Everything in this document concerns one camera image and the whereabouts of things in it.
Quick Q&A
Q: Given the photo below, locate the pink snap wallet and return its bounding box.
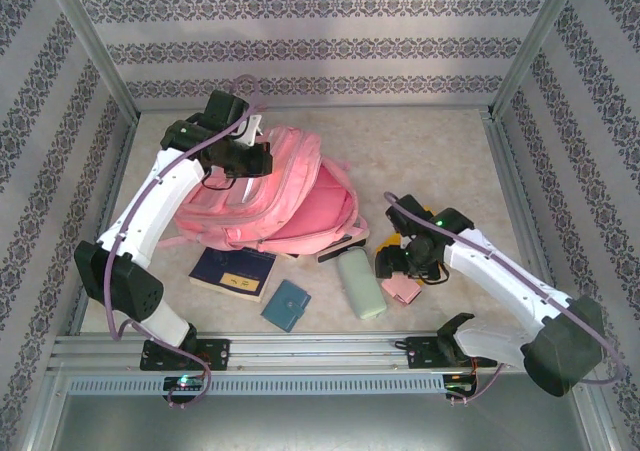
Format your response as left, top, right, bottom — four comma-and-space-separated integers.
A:
380, 273, 424, 305

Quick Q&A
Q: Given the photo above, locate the pink backpack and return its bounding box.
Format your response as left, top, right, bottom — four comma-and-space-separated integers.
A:
159, 124, 371, 255

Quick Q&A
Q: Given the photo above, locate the green pencil case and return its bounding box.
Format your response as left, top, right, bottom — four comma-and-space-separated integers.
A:
335, 247, 387, 321

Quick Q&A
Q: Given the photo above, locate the blue book with yellow label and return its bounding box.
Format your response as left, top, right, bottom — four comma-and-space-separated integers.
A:
188, 247, 278, 303

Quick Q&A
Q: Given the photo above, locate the blue snap wallet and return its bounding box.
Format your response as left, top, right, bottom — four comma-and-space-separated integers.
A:
261, 279, 312, 333

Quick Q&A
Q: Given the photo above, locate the right controller board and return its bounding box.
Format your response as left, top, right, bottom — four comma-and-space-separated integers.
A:
443, 373, 477, 398

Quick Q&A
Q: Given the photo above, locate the controller board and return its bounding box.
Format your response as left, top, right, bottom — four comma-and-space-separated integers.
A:
443, 373, 477, 398
163, 375, 206, 393

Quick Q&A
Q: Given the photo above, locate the grey metal panel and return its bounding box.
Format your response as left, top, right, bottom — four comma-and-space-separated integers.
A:
47, 393, 599, 451

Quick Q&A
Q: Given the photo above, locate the left controller board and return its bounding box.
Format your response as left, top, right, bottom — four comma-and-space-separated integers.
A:
163, 375, 206, 393

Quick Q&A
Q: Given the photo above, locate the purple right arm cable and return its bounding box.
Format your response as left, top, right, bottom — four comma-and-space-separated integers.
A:
383, 193, 629, 405

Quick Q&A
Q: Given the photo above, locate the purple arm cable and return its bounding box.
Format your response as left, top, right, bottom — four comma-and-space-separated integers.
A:
104, 74, 266, 411
383, 193, 629, 405

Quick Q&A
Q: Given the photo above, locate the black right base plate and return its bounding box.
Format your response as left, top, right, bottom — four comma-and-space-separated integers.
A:
393, 335, 499, 371

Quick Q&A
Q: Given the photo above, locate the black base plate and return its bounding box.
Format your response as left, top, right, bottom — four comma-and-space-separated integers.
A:
393, 335, 499, 371
139, 338, 231, 372

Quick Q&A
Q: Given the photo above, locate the aluminium side rail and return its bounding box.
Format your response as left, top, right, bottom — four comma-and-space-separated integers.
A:
482, 110, 569, 330

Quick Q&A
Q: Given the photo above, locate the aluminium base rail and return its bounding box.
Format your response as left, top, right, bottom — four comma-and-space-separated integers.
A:
47, 331, 587, 372

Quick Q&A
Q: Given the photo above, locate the slotted metal cable duct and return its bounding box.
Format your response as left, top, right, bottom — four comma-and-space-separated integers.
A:
64, 373, 447, 397

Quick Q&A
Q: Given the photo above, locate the aluminium frame post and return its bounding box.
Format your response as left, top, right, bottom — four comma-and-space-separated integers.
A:
487, 0, 586, 122
39, 0, 141, 125

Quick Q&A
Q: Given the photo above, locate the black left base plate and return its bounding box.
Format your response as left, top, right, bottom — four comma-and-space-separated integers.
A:
139, 338, 231, 372

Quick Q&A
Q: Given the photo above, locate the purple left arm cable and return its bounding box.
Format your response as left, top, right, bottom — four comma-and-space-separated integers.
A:
104, 74, 266, 411

